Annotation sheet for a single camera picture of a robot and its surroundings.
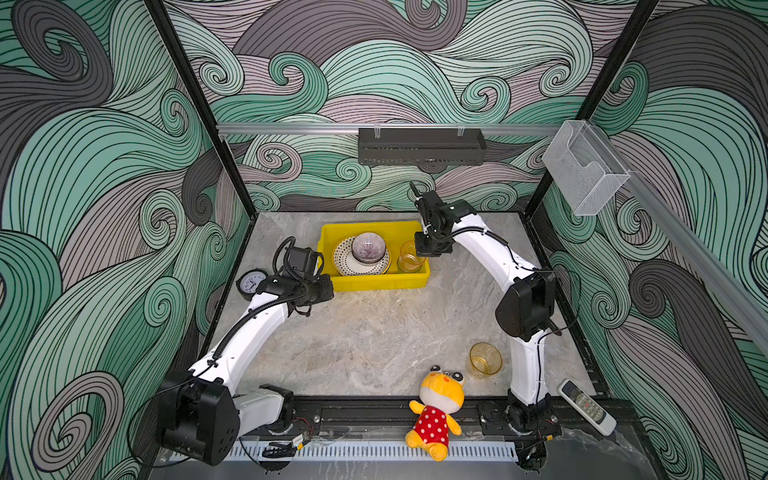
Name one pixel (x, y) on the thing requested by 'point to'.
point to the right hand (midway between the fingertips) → (424, 252)
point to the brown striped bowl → (368, 247)
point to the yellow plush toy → (441, 394)
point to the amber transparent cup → (485, 361)
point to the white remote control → (587, 408)
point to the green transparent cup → (408, 260)
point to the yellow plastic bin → (393, 233)
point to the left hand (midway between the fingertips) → (329, 286)
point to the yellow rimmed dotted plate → (345, 263)
